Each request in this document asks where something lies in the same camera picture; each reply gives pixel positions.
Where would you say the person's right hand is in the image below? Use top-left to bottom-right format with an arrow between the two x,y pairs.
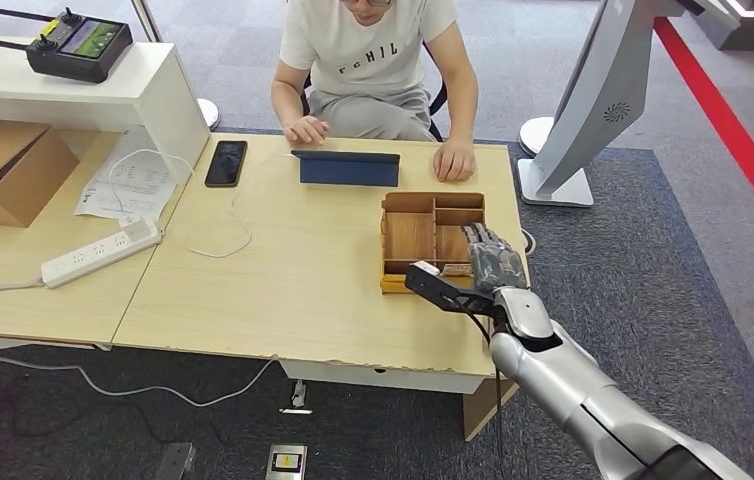
284,115 -> 331,148

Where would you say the person's left hand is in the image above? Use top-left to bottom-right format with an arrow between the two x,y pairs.
433,137 -> 478,183

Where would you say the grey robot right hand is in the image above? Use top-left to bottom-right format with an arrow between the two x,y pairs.
461,222 -> 529,294

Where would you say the person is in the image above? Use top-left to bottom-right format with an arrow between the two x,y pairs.
270,0 -> 480,183

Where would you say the tablet in dark blue case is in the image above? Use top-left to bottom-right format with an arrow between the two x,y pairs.
291,150 -> 402,189

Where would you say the black chair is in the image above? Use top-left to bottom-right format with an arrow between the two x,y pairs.
300,40 -> 449,143

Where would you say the round white stand base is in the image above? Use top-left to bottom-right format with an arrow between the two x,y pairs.
519,117 -> 556,159
196,99 -> 222,132

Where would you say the wooden compartment organizer box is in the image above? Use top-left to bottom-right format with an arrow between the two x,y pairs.
380,192 -> 488,296

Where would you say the black smartphone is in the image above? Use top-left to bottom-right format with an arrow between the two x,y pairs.
203,139 -> 249,189

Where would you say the grey kiosk display stand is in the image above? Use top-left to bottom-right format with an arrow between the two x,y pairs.
517,0 -> 706,211

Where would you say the white shelf unit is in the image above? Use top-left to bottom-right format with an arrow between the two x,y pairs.
0,40 -> 213,187

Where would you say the printed paper sheet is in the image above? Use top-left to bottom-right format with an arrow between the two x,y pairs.
74,125 -> 180,223

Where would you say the metal stand pole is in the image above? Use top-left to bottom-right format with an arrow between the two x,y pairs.
130,0 -> 164,45

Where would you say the white floor plug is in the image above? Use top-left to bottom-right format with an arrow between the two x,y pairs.
280,380 -> 315,417

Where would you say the white power strip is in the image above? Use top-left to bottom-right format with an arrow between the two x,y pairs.
40,218 -> 164,291

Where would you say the black remote controller with antennas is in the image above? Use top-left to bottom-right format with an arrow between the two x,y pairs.
0,6 -> 136,85

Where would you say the metal floor socket box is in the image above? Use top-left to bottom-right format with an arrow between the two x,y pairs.
265,444 -> 309,480

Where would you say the black right wrist camera bracket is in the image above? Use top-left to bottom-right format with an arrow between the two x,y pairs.
404,264 -> 498,317

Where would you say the white charging cable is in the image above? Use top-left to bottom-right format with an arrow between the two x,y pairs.
106,149 -> 299,261

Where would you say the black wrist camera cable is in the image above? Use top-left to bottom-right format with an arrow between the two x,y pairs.
456,301 -> 507,480

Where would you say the white floor cable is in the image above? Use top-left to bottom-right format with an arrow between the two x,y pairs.
0,354 -> 279,409

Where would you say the grey left wrist camera bracket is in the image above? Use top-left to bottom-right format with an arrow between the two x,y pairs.
153,442 -> 197,480

